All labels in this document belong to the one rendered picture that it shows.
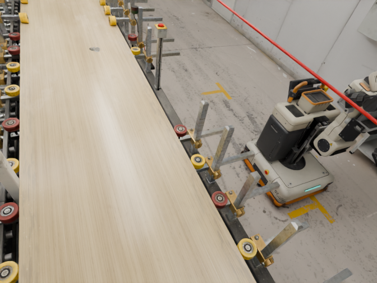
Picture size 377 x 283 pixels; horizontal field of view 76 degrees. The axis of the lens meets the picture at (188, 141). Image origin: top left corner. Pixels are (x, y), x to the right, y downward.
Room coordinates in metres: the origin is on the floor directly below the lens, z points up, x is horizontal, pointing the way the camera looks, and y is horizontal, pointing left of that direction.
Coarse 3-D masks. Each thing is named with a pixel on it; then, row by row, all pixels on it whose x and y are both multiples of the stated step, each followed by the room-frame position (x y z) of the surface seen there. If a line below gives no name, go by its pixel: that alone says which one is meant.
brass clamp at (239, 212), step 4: (228, 192) 0.73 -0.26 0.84; (232, 192) 0.73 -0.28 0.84; (228, 196) 0.70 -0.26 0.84; (232, 196) 0.71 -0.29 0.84; (236, 196) 0.71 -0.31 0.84; (232, 200) 0.68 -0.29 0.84; (232, 204) 0.66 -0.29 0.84; (232, 208) 0.65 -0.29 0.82; (236, 208) 0.64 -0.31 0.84; (240, 208) 0.64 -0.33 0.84; (232, 212) 0.64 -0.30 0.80; (236, 212) 0.63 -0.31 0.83; (240, 212) 0.62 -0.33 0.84; (244, 212) 0.63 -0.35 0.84; (236, 216) 0.61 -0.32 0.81; (240, 216) 0.62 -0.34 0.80
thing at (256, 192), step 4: (268, 184) 0.84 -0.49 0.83; (272, 184) 0.84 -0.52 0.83; (276, 184) 0.85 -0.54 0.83; (260, 188) 0.80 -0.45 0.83; (264, 188) 0.81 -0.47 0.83; (268, 188) 0.81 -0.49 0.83; (272, 188) 0.82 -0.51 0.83; (276, 188) 0.84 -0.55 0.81; (252, 192) 0.76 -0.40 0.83; (256, 192) 0.77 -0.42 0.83; (260, 192) 0.77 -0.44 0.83; (264, 192) 0.79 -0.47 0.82; (252, 196) 0.75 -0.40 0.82; (228, 200) 0.68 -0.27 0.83; (228, 204) 0.66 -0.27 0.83
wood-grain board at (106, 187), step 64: (64, 0) 2.63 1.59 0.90; (64, 64) 1.48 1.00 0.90; (128, 64) 1.66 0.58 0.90; (64, 128) 0.88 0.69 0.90; (128, 128) 0.98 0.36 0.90; (64, 192) 0.51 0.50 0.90; (128, 192) 0.57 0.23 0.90; (192, 192) 0.64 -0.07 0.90; (64, 256) 0.25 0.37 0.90; (128, 256) 0.30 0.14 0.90; (192, 256) 0.35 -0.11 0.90
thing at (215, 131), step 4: (220, 128) 1.23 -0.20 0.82; (204, 132) 1.16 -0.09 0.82; (208, 132) 1.17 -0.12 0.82; (212, 132) 1.18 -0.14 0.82; (216, 132) 1.19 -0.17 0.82; (220, 132) 1.21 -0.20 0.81; (184, 136) 1.09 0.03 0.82; (188, 136) 1.09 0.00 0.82; (204, 136) 1.14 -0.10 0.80; (180, 140) 1.05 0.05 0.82; (184, 140) 1.07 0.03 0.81; (188, 140) 1.08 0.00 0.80
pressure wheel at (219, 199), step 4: (216, 192) 0.67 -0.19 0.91; (220, 192) 0.67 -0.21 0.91; (212, 196) 0.64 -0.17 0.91; (216, 196) 0.65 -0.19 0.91; (220, 196) 0.65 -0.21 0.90; (224, 196) 0.65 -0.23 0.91; (212, 200) 0.62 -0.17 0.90; (216, 200) 0.62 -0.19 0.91; (220, 200) 0.63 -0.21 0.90; (224, 200) 0.63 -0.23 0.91; (216, 204) 0.60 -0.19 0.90; (220, 204) 0.60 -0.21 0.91; (224, 204) 0.61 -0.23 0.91; (220, 208) 0.60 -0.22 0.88
